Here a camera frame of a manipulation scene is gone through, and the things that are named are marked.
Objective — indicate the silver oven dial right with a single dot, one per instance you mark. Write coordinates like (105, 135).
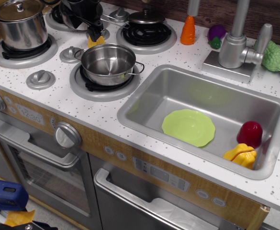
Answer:
(66, 135)

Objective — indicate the steel saucepan on back burner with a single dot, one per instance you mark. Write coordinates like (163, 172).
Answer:
(106, 18)

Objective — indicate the yellow toy corn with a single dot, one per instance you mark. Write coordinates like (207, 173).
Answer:
(92, 43)

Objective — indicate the oven door with handle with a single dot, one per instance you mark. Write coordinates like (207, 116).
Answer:
(60, 179)

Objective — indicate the red plastic cup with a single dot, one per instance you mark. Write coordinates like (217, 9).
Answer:
(250, 134)

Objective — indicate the silver stove knob middle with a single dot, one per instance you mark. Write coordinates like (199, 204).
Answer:
(71, 55)

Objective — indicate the yellow toy bell pepper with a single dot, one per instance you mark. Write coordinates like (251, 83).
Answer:
(242, 154)

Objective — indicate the back left stove burner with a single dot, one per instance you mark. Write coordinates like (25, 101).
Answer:
(55, 21)

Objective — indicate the silver stove knob back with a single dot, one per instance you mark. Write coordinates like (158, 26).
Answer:
(120, 15)

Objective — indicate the silver sink basin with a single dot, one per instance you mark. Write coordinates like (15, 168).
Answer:
(169, 88)

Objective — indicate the back right stove burner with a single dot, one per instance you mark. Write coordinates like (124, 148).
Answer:
(147, 39)

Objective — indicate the blue clamp tool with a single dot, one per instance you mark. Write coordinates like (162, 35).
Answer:
(13, 196)

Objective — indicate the stove burner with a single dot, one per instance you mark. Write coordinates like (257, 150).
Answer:
(83, 88)
(147, 39)
(55, 21)
(27, 59)

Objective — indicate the grey cylinder above carrot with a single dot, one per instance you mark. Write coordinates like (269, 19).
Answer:
(193, 7)

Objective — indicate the yellow tape piece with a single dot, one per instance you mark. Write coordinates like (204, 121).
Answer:
(16, 218)

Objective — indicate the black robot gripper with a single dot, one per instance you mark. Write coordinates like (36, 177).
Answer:
(76, 12)

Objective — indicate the front right stove burner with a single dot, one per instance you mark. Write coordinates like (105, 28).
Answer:
(83, 88)

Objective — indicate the purple toy eggplant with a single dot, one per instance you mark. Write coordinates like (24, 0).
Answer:
(215, 35)

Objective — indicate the green toy lettuce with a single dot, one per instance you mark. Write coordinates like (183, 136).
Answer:
(271, 59)

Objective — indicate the front left stove burner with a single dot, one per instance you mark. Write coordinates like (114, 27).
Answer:
(27, 59)

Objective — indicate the steel pan on front burner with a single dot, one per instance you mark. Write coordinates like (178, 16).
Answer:
(109, 64)

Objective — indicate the dark pot lid with knob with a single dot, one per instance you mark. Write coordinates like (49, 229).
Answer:
(145, 16)

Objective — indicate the orange toy carrot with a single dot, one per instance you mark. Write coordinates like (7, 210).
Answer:
(188, 32)

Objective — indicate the green plastic plate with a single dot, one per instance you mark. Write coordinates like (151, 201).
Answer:
(190, 126)

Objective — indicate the tall steel pot with lid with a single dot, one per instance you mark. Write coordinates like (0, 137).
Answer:
(22, 24)

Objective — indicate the dishwasher door with handle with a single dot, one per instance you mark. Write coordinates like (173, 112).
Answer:
(127, 202)

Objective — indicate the silver toy faucet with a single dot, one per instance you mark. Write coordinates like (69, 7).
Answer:
(237, 61)

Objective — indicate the silver stove knob front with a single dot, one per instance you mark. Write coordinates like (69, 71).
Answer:
(40, 80)

